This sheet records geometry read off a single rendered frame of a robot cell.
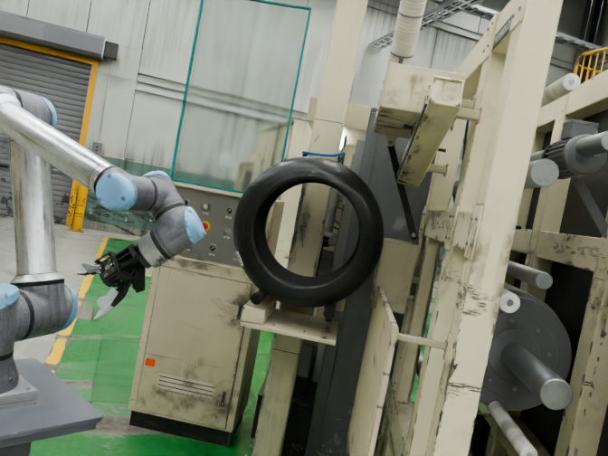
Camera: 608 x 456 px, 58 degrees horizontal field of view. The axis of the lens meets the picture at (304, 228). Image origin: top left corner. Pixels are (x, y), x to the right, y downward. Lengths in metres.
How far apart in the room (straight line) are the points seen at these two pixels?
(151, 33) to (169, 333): 8.93
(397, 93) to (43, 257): 1.20
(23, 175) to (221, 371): 1.47
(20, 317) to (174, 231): 0.52
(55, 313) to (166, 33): 9.80
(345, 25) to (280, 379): 1.58
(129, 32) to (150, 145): 2.11
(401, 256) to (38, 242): 1.38
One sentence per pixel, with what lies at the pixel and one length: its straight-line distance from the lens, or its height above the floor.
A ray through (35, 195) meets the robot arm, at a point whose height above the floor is 1.16.
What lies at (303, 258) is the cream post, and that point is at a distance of 2.41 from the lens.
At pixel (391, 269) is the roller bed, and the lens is 2.34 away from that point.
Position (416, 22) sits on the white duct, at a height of 2.23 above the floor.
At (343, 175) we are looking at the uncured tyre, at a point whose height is 1.42.
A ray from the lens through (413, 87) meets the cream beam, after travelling 1.83.
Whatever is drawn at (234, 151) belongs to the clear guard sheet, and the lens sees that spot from 2.76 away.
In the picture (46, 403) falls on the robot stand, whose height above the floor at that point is 0.60.
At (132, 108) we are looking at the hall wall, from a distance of 11.09.
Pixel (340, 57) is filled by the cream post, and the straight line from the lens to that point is 2.48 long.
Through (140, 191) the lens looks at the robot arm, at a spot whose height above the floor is 1.25.
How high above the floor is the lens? 1.30
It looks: 3 degrees down
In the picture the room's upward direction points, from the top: 11 degrees clockwise
